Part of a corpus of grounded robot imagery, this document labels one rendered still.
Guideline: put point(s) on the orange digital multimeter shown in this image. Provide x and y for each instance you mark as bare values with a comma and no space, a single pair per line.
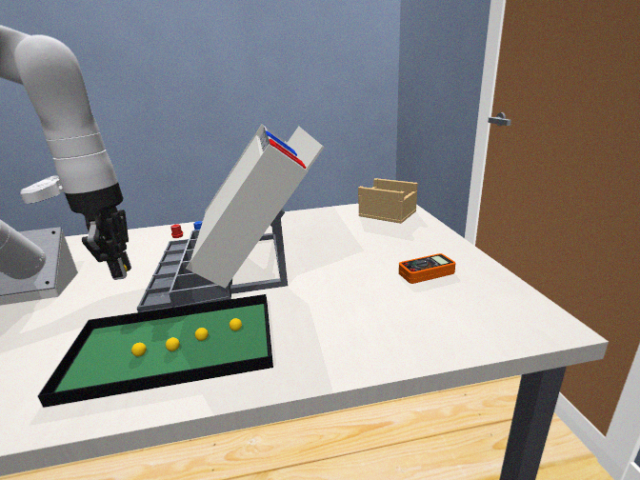
426,268

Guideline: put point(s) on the red square band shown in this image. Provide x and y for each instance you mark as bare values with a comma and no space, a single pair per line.
287,153

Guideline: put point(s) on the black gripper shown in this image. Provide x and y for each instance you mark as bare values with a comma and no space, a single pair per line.
100,212

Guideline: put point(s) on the wooden crate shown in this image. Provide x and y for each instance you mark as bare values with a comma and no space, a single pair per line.
388,200

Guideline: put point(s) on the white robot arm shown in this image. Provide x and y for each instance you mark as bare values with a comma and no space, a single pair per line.
54,83

